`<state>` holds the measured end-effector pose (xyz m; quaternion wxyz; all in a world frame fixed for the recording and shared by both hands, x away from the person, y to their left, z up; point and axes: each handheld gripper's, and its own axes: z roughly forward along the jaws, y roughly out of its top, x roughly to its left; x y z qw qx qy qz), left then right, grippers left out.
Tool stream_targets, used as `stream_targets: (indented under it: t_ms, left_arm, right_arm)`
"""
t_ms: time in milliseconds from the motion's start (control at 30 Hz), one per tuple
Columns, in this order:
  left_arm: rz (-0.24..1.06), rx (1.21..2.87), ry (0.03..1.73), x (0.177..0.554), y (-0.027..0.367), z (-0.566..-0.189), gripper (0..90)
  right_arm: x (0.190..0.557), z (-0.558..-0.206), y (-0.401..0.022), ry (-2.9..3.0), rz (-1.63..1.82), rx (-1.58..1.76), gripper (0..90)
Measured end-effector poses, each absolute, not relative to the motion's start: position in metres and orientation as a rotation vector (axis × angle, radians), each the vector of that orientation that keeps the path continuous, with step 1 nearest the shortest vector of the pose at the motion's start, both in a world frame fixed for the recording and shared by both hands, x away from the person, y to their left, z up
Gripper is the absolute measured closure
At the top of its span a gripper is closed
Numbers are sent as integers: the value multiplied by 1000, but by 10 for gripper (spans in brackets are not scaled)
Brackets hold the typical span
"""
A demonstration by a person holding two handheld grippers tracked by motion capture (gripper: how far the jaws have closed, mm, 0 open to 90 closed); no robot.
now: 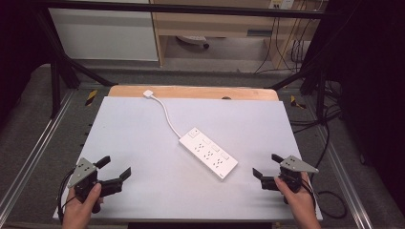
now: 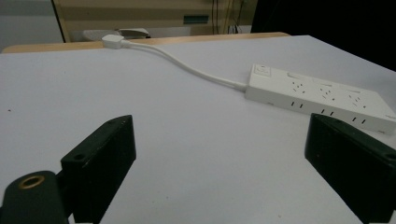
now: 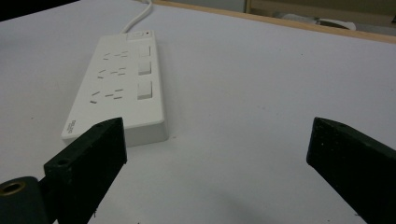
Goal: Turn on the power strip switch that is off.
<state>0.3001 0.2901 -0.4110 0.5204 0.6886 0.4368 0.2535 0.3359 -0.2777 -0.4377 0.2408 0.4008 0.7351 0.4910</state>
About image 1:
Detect person's right hand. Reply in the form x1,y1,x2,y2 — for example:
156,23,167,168
274,173,316,220

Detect light wooden desk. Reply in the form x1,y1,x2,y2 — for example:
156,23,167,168
149,0,319,69

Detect white caster base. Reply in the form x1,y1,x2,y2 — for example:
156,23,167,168
176,34,211,50

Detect white power strip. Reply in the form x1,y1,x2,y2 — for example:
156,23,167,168
179,127,239,181

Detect hanging black and yellow cables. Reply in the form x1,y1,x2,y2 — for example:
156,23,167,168
253,0,323,74

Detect black curtain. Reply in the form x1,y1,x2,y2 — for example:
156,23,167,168
0,0,52,125
321,0,405,219

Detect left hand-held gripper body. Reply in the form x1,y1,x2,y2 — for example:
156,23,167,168
67,156,124,202

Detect white power strip cable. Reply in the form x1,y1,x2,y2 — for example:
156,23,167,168
152,94,182,139

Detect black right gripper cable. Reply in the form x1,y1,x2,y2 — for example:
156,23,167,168
301,179,348,219

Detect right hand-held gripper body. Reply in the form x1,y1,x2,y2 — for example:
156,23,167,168
261,155,320,194

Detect black floor cables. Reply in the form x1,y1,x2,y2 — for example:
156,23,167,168
288,79,345,179

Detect black metal frame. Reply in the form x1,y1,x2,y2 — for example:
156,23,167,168
32,0,338,126

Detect aluminium rail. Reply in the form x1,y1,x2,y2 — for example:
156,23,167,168
313,122,374,229
0,91,76,218

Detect white cabinet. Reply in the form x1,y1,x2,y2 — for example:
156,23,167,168
49,8,160,62

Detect person's left hand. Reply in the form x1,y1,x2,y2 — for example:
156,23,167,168
61,183,104,226

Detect wooden table board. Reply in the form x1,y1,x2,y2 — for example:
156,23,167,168
108,84,280,102

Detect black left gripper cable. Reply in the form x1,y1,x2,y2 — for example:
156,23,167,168
56,169,78,221

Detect white wall socket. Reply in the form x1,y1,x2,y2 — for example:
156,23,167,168
268,0,295,10

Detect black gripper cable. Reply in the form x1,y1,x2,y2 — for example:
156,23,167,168
301,179,348,219
56,169,78,221

